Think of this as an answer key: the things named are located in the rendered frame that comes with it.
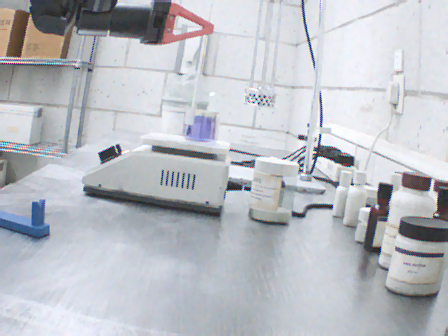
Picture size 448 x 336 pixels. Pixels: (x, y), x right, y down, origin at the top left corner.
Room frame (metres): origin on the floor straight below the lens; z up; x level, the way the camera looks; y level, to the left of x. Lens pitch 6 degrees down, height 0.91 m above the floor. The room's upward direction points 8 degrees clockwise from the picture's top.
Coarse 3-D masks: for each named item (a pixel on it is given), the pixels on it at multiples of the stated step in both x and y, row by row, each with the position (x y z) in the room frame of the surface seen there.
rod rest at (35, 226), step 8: (40, 200) 0.65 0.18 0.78; (32, 208) 0.63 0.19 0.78; (40, 208) 0.65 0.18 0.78; (0, 216) 0.64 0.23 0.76; (8, 216) 0.65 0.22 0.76; (16, 216) 0.66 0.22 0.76; (32, 216) 0.63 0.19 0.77; (40, 216) 0.65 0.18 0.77; (0, 224) 0.64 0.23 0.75; (8, 224) 0.63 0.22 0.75; (16, 224) 0.63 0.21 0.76; (24, 224) 0.63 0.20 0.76; (32, 224) 0.63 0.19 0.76; (40, 224) 0.65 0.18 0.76; (48, 224) 0.66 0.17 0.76; (24, 232) 0.63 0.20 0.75; (32, 232) 0.63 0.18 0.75; (40, 232) 0.63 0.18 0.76; (48, 232) 0.65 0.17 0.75
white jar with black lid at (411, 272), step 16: (400, 224) 0.61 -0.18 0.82; (416, 224) 0.59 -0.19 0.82; (432, 224) 0.60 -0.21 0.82; (400, 240) 0.60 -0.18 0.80; (416, 240) 0.59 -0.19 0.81; (432, 240) 0.58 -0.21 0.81; (400, 256) 0.60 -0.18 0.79; (416, 256) 0.58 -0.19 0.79; (432, 256) 0.58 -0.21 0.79; (400, 272) 0.59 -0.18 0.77; (416, 272) 0.58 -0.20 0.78; (432, 272) 0.58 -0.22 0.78; (400, 288) 0.59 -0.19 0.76; (416, 288) 0.58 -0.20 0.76; (432, 288) 0.58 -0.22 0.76
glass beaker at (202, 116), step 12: (192, 96) 0.96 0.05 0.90; (204, 96) 0.95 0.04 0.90; (216, 96) 0.96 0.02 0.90; (192, 108) 0.96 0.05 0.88; (204, 108) 0.95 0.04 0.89; (216, 108) 0.96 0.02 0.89; (192, 120) 0.95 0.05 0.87; (204, 120) 0.95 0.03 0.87; (216, 120) 0.96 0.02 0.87; (192, 132) 0.95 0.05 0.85; (204, 132) 0.95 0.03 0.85; (216, 132) 0.96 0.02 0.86
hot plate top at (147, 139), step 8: (144, 136) 0.96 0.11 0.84; (152, 136) 0.98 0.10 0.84; (160, 136) 0.99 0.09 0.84; (168, 136) 1.01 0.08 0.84; (176, 136) 1.03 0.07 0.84; (144, 144) 0.94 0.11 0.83; (152, 144) 0.94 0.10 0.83; (160, 144) 0.94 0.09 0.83; (168, 144) 0.94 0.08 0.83; (176, 144) 0.94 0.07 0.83; (184, 144) 0.93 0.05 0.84; (192, 144) 0.94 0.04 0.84; (200, 144) 0.94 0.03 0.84; (208, 144) 0.96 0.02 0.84; (216, 144) 0.98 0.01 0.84; (224, 144) 1.00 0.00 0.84; (208, 152) 0.93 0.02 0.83; (216, 152) 0.93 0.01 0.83; (224, 152) 0.94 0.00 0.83
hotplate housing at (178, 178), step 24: (96, 168) 0.94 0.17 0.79; (120, 168) 0.93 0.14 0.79; (144, 168) 0.93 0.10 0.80; (168, 168) 0.93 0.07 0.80; (192, 168) 0.93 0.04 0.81; (216, 168) 0.93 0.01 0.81; (96, 192) 0.94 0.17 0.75; (120, 192) 0.94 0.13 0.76; (144, 192) 0.93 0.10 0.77; (168, 192) 0.93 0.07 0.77; (192, 192) 0.93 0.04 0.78; (216, 192) 0.93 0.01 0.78
